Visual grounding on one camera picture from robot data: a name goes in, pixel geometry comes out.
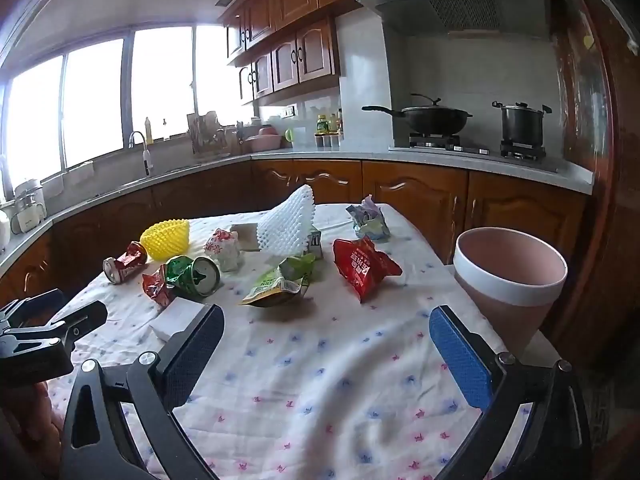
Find gas stove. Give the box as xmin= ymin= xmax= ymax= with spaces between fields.
xmin=389 ymin=132 xmax=560 ymax=173

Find white floral tablecloth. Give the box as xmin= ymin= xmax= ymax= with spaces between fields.
xmin=47 ymin=202 xmax=538 ymax=480

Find wooden base cabinets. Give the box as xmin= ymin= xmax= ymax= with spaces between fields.
xmin=0 ymin=157 xmax=588 ymax=306

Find grey kitchen countertop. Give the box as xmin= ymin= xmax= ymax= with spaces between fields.
xmin=0 ymin=146 xmax=596 ymax=276

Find brown wooden door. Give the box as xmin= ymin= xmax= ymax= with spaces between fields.
xmin=547 ymin=0 xmax=640 ymax=371

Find wooden wall cabinets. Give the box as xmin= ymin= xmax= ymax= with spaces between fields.
xmin=218 ymin=0 xmax=546 ymax=107

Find white blender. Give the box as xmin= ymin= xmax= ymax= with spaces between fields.
xmin=10 ymin=178 xmax=48 ymax=234

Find white foam block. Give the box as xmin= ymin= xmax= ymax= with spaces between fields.
xmin=150 ymin=296 xmax=208 ymax=343

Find red snack bag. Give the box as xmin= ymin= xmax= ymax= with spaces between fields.
xmin=332 ymin=236 xmax=403 ymax=304

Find yellow foam fruit net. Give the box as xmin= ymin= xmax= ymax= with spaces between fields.
xmin=139 ymin=219 xmax=191 ymax=262

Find pink basin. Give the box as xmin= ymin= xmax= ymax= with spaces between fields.
xmin=248 ymin=127 xmax=282 ymax=152

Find wooden utensil rack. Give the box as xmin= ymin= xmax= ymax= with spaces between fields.
xmin=186 ymin=110 xmax=232 ymax=157

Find pink bin with white rim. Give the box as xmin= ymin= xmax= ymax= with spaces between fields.
xmin=453 ymin=227 xmax=569 ymax=358

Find chrome kitchen faucet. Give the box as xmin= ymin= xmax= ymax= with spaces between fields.
xmin=128 ymin=131 xmax=152 ymax=177

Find green snack pouch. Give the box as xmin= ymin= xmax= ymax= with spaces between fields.
xmin=239 ymin=252 xmax=317 ymax=307

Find crushed green can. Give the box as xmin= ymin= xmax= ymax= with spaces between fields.
xmin=165 ymin=255 xmax=222 ymax=297

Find steel range hood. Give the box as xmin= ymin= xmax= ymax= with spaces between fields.
xmin=354 ymin=0 xmax=553 ymax=38

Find red wrapper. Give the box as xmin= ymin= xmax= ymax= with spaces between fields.
xmin=141 ymin=265 xmax=177 ymax=308

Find black wok with lid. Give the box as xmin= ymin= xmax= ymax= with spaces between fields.
xmin=361 ymin=93 xmax=473 ymax=136

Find red and white crumpled packet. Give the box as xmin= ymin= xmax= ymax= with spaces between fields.
xmin=203 ymin=228 xmax=241 ymax=273

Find kitchen window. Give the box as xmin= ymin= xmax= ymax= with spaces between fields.
xmin=0 ymin=25 xmax=256 ymax=201

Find white foam fruit net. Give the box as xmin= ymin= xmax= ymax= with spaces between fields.
xmin=255 ymin=184 xmax=316 ymax=256

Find purple and green crumpled bag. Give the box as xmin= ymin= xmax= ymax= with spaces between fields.
xmin=346 ymin=195 xmax=391 ymax=241

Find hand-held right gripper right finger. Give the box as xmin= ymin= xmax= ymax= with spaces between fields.
xmin=428 ymin=305 xmax=593 ymax=480

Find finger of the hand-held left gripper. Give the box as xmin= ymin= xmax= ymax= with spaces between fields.
xmin=0 ymin=288 xmax=67 ymax=330
xmin=47 ymin=301 xmax=109 ymax=356

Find brown cardboard piece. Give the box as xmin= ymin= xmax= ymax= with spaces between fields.
xmin=230 ymin=223 xmax=261 ymax=252

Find crushed red can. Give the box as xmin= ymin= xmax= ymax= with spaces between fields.
xmin=102 ymin=241 xmax=149 ymax=286

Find person's left hand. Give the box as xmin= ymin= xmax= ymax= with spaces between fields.
xmin=22 ymin=379 xmax=68 ymax=480

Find dark steel stock pot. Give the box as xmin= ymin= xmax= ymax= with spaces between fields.
xmin=491 ymin=101 xmax=552 ymax=147

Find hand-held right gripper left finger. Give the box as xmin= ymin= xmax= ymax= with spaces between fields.
xmin=59 ymin=303 xmax=226 ymax=480

